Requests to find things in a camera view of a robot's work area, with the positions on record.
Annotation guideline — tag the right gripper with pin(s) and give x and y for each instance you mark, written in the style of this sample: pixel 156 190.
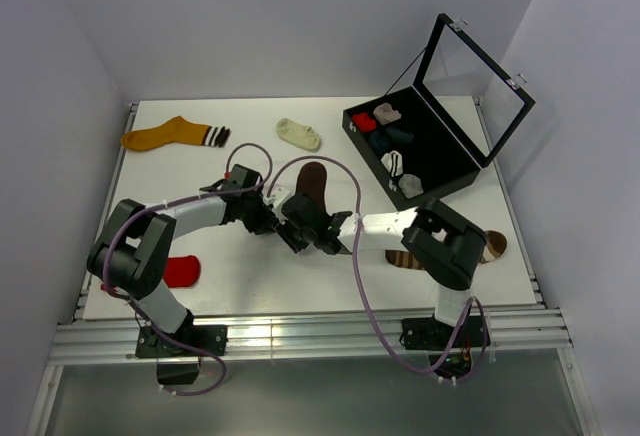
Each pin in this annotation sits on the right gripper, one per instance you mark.
pixel 284 230

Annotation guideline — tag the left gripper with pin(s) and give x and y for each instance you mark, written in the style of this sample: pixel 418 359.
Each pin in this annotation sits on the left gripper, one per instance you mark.
pixel 262 225

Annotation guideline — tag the dark brown sock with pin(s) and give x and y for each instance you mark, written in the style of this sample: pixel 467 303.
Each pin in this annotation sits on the dark brown sock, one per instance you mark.
pixel 311 182

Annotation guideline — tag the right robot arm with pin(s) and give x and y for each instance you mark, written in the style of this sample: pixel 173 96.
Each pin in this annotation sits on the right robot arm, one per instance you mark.
pixel 447 245

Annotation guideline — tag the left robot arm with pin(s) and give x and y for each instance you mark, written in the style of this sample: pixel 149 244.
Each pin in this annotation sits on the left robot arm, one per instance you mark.
pixel 130 255

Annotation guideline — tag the cream ankle sock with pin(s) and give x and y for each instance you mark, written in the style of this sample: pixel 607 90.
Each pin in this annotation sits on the cream ankle sock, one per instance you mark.
pixel 301 136

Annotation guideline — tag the rolled white striped sock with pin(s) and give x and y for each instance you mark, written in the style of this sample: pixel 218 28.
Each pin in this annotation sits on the rolled white striped sock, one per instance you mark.
pixel 393 163

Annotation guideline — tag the mustard yellow sock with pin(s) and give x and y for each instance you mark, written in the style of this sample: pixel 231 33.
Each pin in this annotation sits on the mustard yellow sock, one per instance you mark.
pixel 177 130

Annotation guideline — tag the rolled grey sock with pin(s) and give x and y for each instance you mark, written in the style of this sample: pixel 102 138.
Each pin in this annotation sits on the rolled grey sock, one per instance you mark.
pixel 410 186

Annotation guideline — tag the rolled teal sock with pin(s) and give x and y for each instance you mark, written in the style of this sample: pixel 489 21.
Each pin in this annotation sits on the rolled teal sock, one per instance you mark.
pixel 379 143

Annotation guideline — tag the rolled red sock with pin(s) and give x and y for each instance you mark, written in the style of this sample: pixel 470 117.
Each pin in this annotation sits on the rolled red sock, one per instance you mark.
pixel 364 122

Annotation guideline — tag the rolled navy sock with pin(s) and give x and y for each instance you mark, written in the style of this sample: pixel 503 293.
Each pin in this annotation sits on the rolled navy sock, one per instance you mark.
pixel 398 136

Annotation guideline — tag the rolled beige sock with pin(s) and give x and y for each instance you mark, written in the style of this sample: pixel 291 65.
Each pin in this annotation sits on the rolled beige sock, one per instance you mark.
pixel 386 114

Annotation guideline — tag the black storage box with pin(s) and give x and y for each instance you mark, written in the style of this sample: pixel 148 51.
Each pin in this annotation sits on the black storage box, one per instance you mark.
pixel 461 106

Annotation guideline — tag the brown cream striped sock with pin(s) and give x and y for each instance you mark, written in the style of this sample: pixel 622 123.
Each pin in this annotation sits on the brown cream striped sock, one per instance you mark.
pixel 495 248

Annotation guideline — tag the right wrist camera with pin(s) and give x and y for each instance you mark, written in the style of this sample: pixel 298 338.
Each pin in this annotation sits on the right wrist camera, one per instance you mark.
pixel 277 197

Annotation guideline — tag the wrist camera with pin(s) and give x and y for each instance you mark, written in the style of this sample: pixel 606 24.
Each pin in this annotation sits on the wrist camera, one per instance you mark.
pixel 240 177
pixel 277 197

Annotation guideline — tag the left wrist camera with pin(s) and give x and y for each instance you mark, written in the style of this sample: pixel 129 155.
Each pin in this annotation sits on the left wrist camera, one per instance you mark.
pixel 240 177

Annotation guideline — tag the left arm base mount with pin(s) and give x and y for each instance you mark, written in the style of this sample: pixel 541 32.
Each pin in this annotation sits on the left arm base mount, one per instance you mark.
pixel 179 357

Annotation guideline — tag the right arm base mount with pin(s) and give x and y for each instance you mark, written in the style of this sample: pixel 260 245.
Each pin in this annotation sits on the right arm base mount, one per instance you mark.
pixel 426 333

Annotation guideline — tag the aluminium table frame rail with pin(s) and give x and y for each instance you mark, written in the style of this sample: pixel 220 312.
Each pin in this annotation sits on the aluminium table frame rail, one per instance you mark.
pixel 315 335

